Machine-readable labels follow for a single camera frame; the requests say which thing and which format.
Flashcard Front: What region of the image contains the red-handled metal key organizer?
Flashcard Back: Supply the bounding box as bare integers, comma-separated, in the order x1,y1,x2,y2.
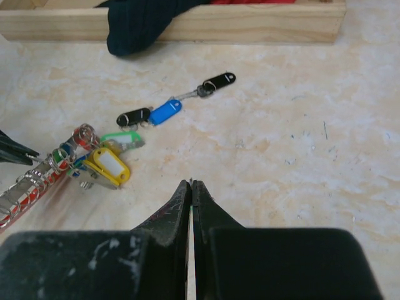
1,124,99,231

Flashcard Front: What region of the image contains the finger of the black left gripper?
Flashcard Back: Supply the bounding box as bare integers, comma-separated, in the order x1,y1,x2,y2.
0,131,39,165

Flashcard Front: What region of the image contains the wooden clothes rack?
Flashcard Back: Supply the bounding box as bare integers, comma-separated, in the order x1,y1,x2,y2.
1,1,346,44

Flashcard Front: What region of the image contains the key with green tag on ring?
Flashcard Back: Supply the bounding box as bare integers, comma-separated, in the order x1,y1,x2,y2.
100,131,145,152

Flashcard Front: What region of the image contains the key with blue tag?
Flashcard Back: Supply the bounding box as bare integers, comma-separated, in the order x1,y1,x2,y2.
140,97,183,128

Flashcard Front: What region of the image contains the dark navy vest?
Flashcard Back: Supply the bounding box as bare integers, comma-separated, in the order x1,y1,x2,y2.
96,0,210,57

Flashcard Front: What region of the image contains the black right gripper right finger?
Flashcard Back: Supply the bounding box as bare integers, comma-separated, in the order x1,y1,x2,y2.
192,181,383,299

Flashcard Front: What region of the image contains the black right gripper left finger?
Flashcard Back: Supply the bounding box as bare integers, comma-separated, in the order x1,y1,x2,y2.
1,181,191,299

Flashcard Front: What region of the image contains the key with yellow tag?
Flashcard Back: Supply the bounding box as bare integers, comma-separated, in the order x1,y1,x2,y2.
78,147,131,190

